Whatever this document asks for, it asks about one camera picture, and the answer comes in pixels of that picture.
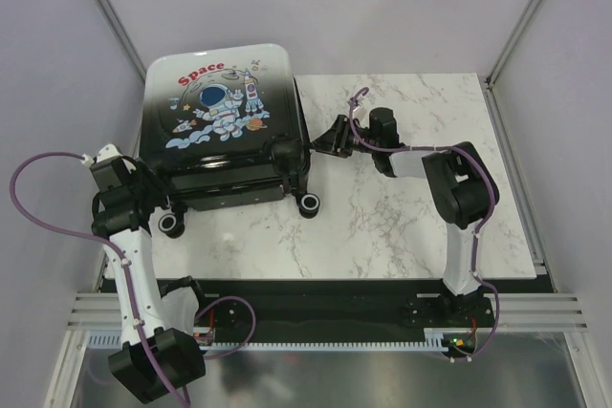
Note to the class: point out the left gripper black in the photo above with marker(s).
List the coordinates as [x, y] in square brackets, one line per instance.
[156, 191]

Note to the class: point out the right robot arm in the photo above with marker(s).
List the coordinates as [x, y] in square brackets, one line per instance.
[461, 186]

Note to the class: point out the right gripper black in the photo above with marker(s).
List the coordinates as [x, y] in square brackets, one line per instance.
[334, 141]

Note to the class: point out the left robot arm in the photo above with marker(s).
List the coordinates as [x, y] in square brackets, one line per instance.
[158, 353]

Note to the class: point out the aluminium frame post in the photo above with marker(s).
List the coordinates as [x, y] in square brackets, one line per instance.
[519, 29]
[117, 28]

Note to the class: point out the right aluminium frame post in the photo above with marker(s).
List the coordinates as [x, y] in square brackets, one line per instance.
[519, 29]

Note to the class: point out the left aluminium frame post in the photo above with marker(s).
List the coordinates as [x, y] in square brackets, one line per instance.
[117, 28]

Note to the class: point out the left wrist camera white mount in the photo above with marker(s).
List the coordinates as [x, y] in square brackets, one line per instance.
[108, 152]

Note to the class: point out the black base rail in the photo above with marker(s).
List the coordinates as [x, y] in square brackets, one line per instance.
[338, 311]

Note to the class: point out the white suitcase with dark lining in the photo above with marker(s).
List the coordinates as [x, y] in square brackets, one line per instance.
[225, 128]

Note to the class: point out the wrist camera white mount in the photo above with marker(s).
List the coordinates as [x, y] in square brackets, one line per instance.
[358, 110]
[108, 152]

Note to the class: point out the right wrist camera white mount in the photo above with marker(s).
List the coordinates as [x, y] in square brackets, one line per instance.
[358, 110]

